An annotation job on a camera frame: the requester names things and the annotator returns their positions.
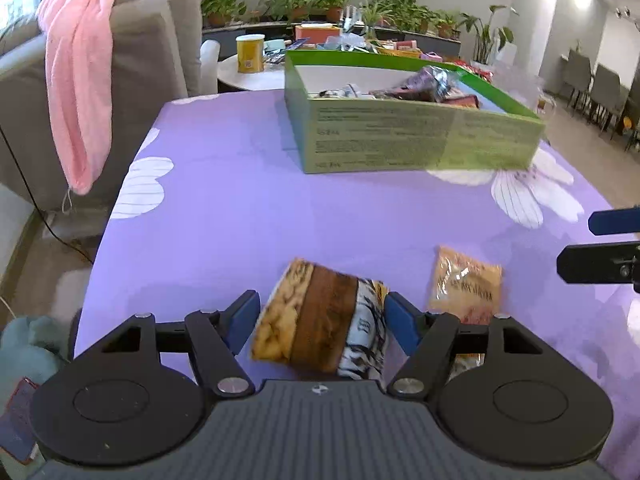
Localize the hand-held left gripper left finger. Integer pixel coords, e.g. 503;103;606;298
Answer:
102;289;262;400

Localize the green potted plant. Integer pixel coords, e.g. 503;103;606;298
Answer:
395;0;441;36
201;0;247;28
262;0;351;23

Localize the green cardboard box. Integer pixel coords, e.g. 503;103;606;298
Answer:
283;50;547;175

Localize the grey television cabinet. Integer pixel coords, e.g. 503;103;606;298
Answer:
202;22;461;58

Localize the red blue packet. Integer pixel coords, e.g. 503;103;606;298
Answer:
0;377;41;463

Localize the orange snack packet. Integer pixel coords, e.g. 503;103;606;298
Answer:
427;245;503;378

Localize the orange tissue box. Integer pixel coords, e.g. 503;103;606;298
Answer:
294;24;342;43

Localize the yellow woven basket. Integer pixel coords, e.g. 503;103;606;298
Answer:
377;45;421;59

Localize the pile of snack packets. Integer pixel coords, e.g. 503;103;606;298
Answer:
307;66;482;110

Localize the tall leafy plant white pot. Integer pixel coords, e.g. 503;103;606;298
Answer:
457;5;516;66

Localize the teal fabric item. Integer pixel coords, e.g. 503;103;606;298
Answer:
0;315;76;401

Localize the brown striped snack packet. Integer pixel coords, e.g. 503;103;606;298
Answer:
250;257;390;381

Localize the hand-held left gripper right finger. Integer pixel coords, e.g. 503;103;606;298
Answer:
384;292;543;401

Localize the purple floral tablecloth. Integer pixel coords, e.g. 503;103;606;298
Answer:
72;87;640;480

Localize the black cable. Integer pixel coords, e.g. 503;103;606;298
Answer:
0;125;94;264

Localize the pink towel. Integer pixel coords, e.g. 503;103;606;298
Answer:
37;0;122;211

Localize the yellow canister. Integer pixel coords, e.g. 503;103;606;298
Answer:
236;34;266;73

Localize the round white coffee table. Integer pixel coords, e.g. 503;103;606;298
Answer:
217;52;288;93

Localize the grey armchair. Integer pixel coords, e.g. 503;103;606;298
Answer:
0;0;221;238

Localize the spider plant in vase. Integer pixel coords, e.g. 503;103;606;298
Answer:
357;0;396;41

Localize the grey dining chair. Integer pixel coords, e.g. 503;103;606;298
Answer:
582;64;626;136
557;49;593;106

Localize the small potted plant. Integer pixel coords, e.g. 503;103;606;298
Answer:
435;10;463;41

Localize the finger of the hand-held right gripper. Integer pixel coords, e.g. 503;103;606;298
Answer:
588;205;640;236
556;242;640;285

